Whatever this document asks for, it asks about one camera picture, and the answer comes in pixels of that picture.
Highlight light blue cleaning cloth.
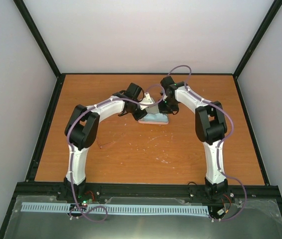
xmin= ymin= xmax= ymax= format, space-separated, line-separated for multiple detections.
xmin=143 ymin=113 xmax=168 ymax=124

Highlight pink glasses case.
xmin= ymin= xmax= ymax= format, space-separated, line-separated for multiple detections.
xmin=138 ymin=105 xmax=169 ymax=124

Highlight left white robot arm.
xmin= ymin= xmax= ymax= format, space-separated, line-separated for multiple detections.
xmin=64 ymin=83 xmax=147 ymax=201

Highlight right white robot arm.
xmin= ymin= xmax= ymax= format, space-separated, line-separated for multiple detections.
xmin=158 ymin=76 xmax=228 ymax=201

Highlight transparent brown sunglasses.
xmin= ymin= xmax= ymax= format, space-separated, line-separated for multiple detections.
xmin=96 ymin=131 xmax=126 ymax=149

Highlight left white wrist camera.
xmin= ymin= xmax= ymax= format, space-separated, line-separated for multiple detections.
xmin=140 ymin=92 xmax=155 ymax=110

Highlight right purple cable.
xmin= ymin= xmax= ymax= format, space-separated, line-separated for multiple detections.
xmin=166 ymin=65 xmax=247 ymax=222

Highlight purple cable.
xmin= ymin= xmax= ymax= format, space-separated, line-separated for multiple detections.
xmin=166 ymin=65 xmax=247 ymax=222
xmin=66 ymin=84 xmax=165 ymax=223

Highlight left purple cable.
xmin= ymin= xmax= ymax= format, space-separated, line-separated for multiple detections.
xmin=66 ymin=84 xmax=165 ymax=223

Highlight black aluminium frame rail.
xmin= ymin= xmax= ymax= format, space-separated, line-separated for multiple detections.
xmin=13 ymin=181 xmax=280 ymax=203

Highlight slotted grey cable duct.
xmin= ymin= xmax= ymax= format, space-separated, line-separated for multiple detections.
xmin=20 ymin=202 xmax=209 ymax=217

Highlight metal base plate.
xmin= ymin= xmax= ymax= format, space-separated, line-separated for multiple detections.
xmin=3 ymin=196 xmax=282 ymax=239

